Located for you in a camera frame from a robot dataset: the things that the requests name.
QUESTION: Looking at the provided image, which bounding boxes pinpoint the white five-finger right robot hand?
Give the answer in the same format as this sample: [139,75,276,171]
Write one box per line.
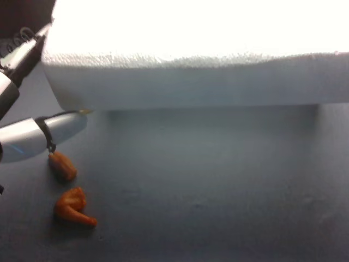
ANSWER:
[0,23,88,165]

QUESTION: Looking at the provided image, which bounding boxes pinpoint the orange toy chicken drumstick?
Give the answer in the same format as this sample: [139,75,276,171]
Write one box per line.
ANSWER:
[53,186,98,227]

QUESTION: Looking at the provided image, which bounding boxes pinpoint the white foam block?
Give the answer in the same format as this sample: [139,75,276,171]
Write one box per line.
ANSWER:
[43,0,349,111]

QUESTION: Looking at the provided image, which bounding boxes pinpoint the orange-brown ribbed toy food piece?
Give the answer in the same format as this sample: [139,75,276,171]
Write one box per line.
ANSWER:
[48,151,78,181]

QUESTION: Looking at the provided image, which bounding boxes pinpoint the grey table cloth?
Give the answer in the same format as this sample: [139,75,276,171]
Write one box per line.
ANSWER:
[0,38,349,262]

